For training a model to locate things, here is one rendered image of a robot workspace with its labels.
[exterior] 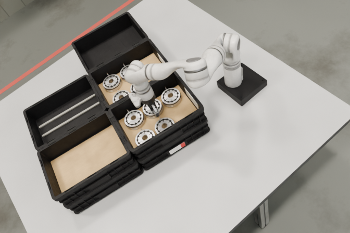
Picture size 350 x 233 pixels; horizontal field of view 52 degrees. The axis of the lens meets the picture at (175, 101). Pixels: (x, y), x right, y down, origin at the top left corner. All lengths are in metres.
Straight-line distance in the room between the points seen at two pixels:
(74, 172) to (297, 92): 1.20
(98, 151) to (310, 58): 1.88
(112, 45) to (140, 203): 0.99
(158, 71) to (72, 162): 0.71
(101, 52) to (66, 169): 0.77
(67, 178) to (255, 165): 0.91
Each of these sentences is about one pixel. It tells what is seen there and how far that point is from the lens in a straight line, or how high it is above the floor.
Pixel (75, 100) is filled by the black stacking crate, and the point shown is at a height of 0.83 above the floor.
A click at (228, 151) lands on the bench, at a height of 0.70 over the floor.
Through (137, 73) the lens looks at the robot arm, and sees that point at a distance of 1.50.
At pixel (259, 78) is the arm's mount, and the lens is 1.96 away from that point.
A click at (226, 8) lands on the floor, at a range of 3.50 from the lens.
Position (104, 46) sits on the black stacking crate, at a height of 0.83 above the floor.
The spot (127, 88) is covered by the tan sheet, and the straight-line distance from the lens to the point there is 1.99.
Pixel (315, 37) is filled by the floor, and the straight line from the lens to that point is 3.18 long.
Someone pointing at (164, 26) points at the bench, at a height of 0.70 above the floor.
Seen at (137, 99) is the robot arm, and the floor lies 1.03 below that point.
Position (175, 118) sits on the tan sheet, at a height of 0.83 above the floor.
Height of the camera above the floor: 2.31
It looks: 53 degrees down
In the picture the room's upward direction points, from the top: 22 degrees counter-clockwise
